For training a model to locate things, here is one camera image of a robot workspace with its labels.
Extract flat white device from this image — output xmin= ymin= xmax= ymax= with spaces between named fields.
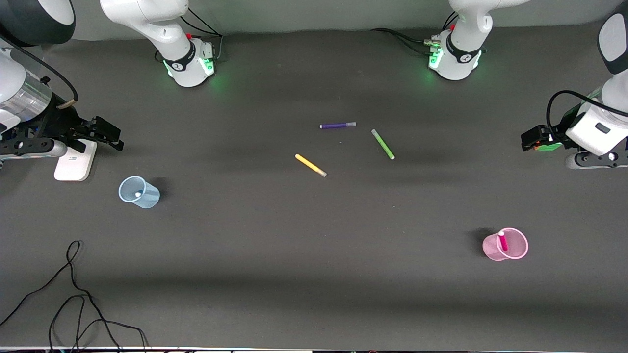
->
xmin=53 ymin=139 xmax=98 ymax=182

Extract translucent blue cup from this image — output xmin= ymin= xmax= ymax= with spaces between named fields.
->
xmin=118 ymin=176 xmax=161 ymax=209

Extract translucent pink cup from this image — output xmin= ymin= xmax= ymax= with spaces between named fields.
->
xmin=482 ymin=227 xmax=529 ymax=262

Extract green marker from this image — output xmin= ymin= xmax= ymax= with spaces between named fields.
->
xmin=371 ymin=128 xmax=395 ymax=160

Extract yellow marker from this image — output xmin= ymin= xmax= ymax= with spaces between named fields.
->
xmin=294 ymin=153 xmax=327 ymax=178

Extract thin black table cable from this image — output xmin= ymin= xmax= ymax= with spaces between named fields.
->
xmin=0 ymin=240 xmax=149 ymax=352

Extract black left arm base cables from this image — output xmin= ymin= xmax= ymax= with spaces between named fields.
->
xmin=370 ymin=11 xmax=460 ymax=57

